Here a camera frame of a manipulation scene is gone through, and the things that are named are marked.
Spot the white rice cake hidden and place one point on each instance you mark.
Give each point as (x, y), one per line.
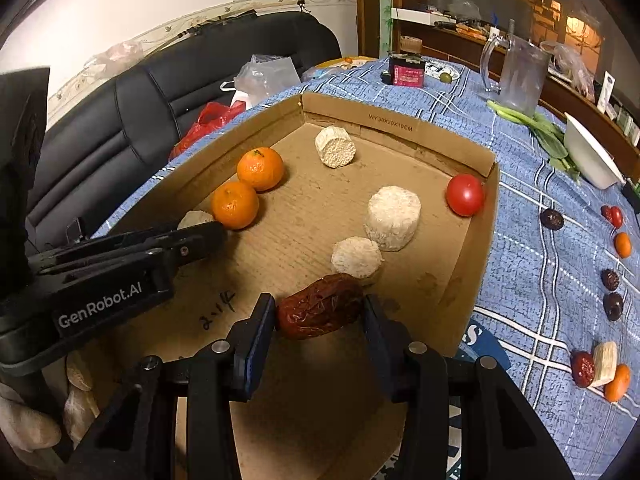
(195, 218)

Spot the small white boxes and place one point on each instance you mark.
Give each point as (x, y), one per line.
(626, 122)

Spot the red tomato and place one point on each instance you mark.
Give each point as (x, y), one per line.
(465, 194)

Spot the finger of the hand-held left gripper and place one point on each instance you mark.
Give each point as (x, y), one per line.
(150, 238)
(190, 255)

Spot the white carton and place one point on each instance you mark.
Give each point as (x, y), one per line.
(605, 91)

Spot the blue plaid tablecloth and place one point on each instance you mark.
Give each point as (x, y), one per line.
(525, 270)

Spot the small red date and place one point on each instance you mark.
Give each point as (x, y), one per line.
(605, 211)

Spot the green olive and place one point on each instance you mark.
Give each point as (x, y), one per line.
(445, 77)

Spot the large red date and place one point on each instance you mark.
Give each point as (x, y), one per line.
(320, 312)
(582, 367)

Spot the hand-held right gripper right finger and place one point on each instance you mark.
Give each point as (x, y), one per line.
(377, 342)

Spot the large orange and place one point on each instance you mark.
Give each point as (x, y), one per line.
(260, 168)
(618, 383)
(235, 205)

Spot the small orange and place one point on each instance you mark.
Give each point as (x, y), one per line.
(623, 244)

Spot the cardboard box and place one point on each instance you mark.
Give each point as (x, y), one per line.
(300, 200)

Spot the black leather sofa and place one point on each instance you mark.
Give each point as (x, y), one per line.
(150, 100)

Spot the green leafy vegetable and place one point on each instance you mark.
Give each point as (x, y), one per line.
(545, 132)

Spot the white bowl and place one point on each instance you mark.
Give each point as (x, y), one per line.
(590, 152)

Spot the small cherry tomato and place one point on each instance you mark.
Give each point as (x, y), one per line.
(617, 217)

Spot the dark wrinkled date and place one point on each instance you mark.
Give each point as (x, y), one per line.
(552, 219)
(609, 279)

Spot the wooden cabinet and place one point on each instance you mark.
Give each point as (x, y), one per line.
(370, 10)

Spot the person's left hand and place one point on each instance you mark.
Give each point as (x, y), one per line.
(30, 427)

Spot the white plastic bag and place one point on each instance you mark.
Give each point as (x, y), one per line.
(265, 77)

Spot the red box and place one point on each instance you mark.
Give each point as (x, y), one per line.
(407, 72)

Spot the white board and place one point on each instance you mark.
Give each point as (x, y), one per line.
(415, 15)

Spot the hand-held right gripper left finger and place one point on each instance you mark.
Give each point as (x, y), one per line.
(257, 345)

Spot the clear plastic pitcher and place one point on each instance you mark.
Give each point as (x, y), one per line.
(522, 75)

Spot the red plastic bag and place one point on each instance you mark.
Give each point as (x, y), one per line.
(205, 125)

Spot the dark purple plum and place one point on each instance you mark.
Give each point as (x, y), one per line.
(613, 306)

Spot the clear plastic bag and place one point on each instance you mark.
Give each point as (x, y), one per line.
(570, 65)

